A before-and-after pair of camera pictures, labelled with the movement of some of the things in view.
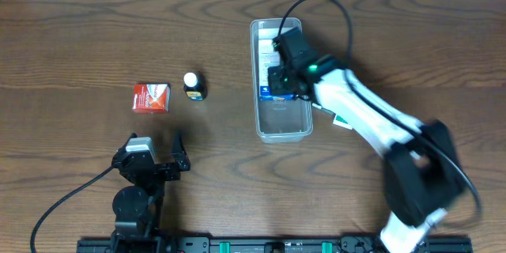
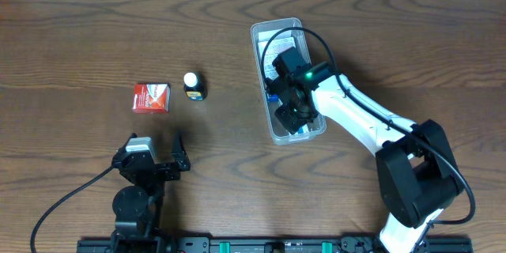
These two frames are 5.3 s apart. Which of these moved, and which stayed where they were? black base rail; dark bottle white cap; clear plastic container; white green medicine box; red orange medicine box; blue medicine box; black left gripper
Moved: blue medicine box; white green medicine box; clear plastic container
Stayed: black base rail; red orange medicine box; dark bottle white cap; black left gripper
